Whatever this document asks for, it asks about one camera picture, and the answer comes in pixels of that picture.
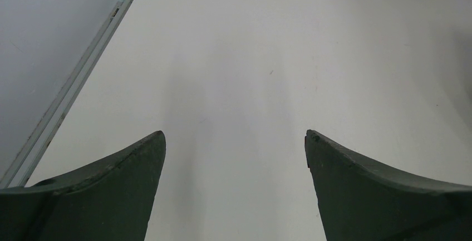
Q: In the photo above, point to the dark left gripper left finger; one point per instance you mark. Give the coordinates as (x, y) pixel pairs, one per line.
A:
(108, 199)

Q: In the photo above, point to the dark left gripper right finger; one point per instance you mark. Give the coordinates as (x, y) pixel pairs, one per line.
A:
(360, 198)

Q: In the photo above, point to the aluminium frame rail left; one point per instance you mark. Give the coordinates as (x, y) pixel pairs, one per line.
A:
(48, 50)

